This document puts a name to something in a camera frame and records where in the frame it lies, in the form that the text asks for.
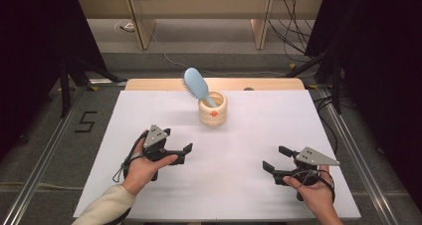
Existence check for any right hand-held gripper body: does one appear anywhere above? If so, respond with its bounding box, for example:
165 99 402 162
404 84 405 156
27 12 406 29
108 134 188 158
273 146 341 202

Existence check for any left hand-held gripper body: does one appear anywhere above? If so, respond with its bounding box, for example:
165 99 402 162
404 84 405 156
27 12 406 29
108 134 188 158
141 123 187 182

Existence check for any light blue hairbrush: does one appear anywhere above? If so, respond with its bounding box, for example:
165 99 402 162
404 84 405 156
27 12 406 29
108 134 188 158
180 67 218 109

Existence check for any person's right hand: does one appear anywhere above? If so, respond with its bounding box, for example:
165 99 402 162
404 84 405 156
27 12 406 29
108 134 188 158
282 164 338 216

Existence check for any person's left hand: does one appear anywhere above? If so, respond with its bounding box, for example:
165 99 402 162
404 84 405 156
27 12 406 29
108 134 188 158
120 129 179 197

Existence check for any white board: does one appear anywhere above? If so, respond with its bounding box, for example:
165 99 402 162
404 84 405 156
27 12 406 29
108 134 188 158
73 90 362 221

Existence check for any light wooden table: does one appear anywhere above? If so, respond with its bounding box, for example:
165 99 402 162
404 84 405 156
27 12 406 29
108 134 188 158
124 78 306 92

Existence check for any black metal stand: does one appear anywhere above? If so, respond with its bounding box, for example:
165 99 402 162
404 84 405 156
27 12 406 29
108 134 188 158
285 47 343 115
59 54 127 119

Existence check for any black curtain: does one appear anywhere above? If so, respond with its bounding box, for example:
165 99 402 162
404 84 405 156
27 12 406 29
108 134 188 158
304 0 422 214
0 0 109 161

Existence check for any white round floor outlet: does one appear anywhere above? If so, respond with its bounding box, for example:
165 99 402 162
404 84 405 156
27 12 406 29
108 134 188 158
113 20 136 34

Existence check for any light wooden desk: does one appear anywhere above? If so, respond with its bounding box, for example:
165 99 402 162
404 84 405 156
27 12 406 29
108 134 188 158
75 0 326 51

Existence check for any grey wire loop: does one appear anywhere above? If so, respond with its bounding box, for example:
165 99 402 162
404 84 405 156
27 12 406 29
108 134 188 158
111 152 144 184
288 168 321 190

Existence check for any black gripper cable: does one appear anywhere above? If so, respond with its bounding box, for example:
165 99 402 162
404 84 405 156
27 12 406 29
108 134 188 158
112 130 149 225
317 169 336 203

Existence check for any aluminium floor rail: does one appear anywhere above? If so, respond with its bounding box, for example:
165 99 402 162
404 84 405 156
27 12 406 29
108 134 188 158
316 88 400 225
0 86 90 225

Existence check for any white floor cable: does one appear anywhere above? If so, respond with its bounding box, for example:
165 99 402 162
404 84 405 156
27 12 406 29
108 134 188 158
150 32 317 79

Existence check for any pale floor cable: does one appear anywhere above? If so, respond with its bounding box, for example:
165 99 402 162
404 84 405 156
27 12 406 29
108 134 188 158
0 180 85 191

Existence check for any bundle of black cables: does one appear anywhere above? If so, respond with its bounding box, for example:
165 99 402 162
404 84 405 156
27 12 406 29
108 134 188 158
267 0 325 64

